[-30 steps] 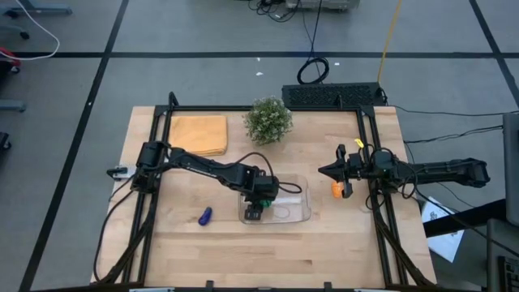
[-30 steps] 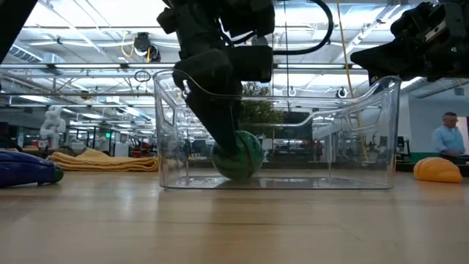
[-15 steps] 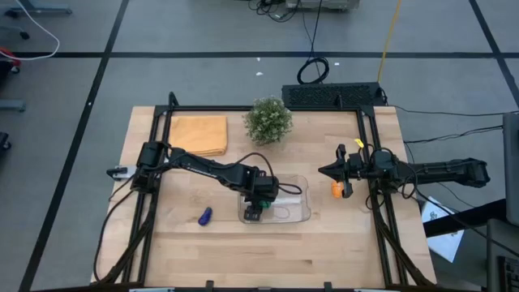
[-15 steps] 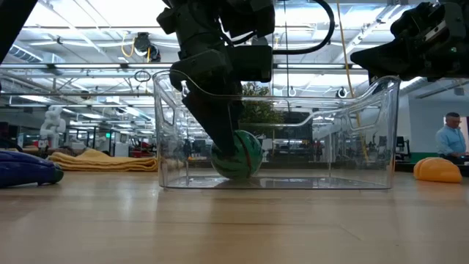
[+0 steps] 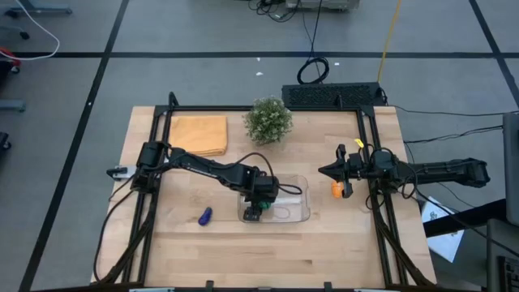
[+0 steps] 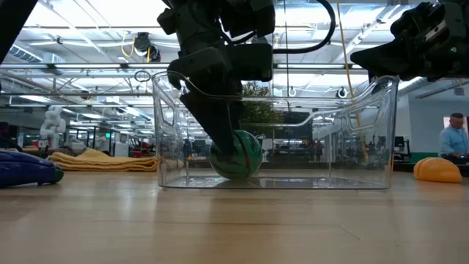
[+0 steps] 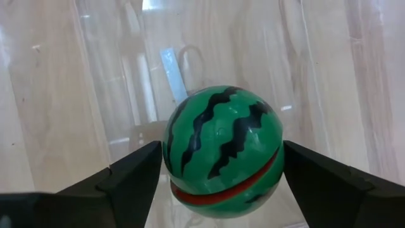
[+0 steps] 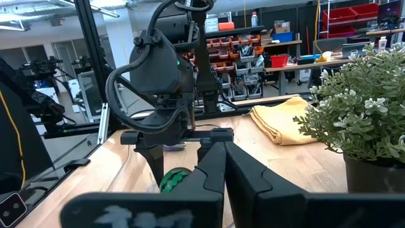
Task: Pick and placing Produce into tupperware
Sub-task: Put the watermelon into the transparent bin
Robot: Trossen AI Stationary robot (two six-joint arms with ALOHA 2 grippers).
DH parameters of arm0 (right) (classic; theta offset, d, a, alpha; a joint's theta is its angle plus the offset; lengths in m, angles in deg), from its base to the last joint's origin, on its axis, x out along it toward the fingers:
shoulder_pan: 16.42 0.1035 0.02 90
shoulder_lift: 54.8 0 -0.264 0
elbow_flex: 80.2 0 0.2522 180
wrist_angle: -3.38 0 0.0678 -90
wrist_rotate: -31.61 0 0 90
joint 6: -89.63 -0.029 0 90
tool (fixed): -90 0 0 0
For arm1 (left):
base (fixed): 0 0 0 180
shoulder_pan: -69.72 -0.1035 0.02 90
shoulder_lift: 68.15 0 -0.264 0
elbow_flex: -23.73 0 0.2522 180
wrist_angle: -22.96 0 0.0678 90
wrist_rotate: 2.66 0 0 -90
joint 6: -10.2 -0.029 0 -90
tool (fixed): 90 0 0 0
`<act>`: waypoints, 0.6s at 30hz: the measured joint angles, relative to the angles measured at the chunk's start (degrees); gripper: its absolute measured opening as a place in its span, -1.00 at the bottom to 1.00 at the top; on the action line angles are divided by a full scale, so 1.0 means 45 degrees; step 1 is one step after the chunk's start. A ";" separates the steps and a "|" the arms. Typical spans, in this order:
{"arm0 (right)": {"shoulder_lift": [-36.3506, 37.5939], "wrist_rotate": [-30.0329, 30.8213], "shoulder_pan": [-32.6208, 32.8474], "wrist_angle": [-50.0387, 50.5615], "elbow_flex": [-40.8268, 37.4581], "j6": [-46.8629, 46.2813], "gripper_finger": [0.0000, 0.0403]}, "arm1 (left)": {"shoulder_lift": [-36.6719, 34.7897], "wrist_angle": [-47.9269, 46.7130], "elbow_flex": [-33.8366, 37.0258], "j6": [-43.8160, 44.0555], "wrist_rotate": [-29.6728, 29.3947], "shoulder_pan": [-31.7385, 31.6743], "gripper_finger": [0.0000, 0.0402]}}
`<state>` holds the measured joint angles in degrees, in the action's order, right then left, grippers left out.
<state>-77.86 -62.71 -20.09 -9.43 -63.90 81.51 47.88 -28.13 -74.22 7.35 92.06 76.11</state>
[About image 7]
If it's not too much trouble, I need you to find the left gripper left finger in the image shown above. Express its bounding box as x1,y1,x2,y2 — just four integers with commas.
0,140,163,228

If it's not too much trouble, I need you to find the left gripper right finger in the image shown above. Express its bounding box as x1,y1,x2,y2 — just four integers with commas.
283,140,405,228

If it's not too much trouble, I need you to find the green toy watermelon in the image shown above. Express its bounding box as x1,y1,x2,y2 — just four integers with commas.
161,84,285,220

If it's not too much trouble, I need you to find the clear plastic container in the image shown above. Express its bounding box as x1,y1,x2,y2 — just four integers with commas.
0,0,405,228

